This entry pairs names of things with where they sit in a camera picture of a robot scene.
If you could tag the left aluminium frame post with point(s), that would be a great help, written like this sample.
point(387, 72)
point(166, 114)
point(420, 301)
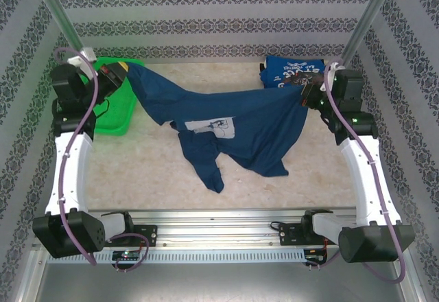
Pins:
point(58, 10)

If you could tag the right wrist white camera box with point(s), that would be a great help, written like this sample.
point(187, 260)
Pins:
point(332, 72)

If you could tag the aluminium frame post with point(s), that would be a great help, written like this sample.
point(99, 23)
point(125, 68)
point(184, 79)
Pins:
point(58, 10)
point(374, 10)

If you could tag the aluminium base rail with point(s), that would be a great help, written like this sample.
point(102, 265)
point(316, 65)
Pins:
point(219, 230)

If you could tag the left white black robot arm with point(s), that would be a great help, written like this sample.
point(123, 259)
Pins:
point(73, 171)

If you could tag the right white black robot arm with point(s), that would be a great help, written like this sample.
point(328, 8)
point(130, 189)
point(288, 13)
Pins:
point(360, 178)

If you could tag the dark blue t-shirt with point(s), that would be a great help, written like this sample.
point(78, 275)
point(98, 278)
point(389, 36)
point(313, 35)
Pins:
point(260, 127)

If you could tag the right aluminium frame post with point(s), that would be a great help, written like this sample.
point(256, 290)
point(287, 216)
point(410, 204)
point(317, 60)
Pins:
point(374, 10)

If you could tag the folded blue printed t-shirt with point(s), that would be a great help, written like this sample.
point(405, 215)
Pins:
point(281, 68)

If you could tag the grey sheet metal tray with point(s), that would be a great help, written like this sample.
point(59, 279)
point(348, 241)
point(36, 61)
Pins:
point(219, 285)

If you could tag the green plastic basket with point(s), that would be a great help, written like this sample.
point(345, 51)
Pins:
point(116, 116)

